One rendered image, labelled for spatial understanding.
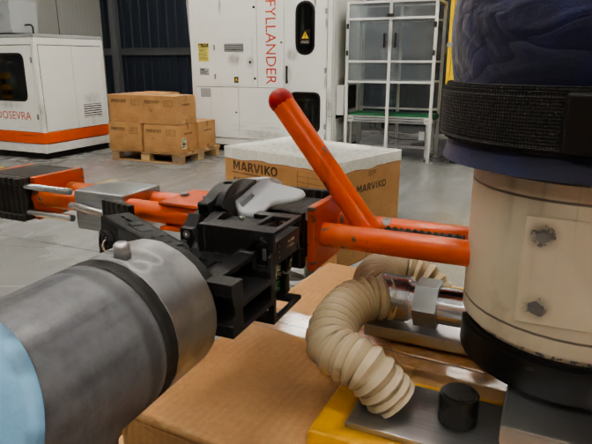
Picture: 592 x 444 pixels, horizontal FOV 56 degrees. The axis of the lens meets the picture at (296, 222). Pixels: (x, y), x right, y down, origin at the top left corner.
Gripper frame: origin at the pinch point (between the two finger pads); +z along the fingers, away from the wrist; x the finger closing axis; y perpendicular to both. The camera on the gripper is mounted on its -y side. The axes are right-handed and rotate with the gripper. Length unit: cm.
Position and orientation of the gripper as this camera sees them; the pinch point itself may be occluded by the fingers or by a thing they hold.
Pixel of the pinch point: (268, 220)
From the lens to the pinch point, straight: 54.7
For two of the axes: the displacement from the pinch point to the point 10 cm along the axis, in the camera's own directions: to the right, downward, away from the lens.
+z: 3.9, -2.6, 8.8
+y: 9.2, 1.1, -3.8
